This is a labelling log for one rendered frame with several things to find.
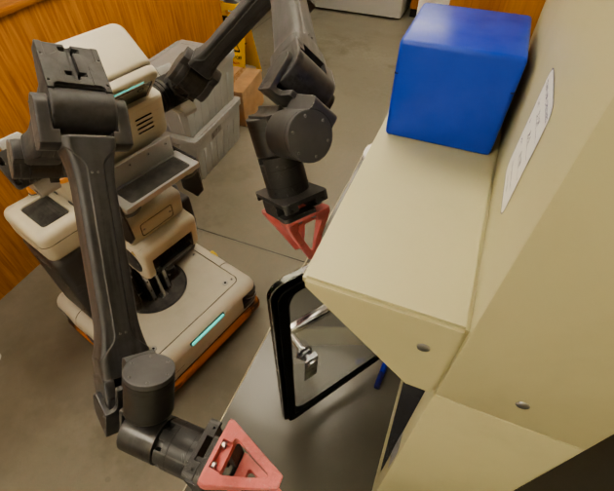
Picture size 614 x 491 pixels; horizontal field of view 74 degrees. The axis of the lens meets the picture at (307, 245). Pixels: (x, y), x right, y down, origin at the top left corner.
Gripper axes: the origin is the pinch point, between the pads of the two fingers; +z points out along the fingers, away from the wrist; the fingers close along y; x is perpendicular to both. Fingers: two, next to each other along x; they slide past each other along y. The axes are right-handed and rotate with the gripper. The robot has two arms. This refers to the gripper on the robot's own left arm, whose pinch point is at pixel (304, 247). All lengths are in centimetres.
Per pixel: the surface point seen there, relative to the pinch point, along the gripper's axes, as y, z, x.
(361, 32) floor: 359, -20, -272
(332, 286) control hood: -28.0, -11.1, 9.7
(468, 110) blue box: -23.3, -17.7, -9.0
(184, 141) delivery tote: 210, 9, -25
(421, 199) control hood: -24.9, -12.6, -1.4
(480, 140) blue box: -23.6, -14.7, -10.1
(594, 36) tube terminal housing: -37.9, -23.4, -1.1
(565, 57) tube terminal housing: -34.7, -22.1, -4.2
